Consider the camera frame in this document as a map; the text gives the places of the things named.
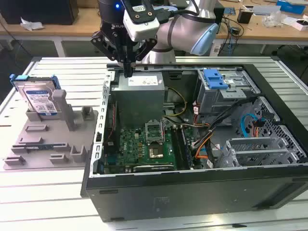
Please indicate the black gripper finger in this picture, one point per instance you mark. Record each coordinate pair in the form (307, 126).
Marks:
(103, 44)
(146, 48)

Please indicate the hard disk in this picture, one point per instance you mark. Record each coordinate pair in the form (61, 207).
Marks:
(38, 96)

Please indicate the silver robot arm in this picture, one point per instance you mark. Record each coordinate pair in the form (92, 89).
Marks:
(180, 31)

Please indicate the grey metal disk bay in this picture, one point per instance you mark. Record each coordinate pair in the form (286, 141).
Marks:
(252, 150)

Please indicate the wooden desk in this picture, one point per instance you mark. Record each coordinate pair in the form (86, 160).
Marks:
(72, 26)
(264, 33)

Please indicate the grey power supply unit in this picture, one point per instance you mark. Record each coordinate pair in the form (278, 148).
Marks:
(137, 101)

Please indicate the crumpled white paper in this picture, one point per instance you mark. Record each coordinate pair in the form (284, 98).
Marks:
(31, 25)

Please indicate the large black box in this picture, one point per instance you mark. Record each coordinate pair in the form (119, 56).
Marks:
(36, 12)

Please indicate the blue drive latch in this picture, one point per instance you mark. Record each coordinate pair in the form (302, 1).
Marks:
(214, 81)

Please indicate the grey optical drive cage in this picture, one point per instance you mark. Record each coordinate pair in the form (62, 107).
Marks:
(211, 101)

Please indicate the small black device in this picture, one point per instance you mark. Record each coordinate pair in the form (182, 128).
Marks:
(235, 30)

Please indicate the green motherboard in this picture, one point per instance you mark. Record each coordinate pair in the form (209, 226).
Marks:
(134, 149)

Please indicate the small black box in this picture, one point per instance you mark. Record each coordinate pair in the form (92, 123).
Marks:
(244, 16)

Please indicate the black RAM slot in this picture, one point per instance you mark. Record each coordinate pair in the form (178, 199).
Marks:
(176, 146)

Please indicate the CPU socket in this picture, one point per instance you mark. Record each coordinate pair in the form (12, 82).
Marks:
(155, 151)

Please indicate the grey parts rack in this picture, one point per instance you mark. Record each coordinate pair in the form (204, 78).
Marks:
(48, 134)

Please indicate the black graphics card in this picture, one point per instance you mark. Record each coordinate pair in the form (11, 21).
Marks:
(154, 167)

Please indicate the grey flat tray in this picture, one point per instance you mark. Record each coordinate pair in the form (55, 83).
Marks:
(264, 9)

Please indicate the clear plastic bag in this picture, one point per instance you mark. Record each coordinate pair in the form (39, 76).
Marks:
(274, 19)

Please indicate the blue cardboard box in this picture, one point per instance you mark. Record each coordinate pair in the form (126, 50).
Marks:
(291, 7)

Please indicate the small white box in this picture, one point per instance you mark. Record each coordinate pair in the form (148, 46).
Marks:
(299, 25)

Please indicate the black PC case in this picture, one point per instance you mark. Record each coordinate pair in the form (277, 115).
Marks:
(192, 199)

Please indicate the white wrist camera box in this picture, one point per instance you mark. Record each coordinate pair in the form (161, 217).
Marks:
(144, 31)

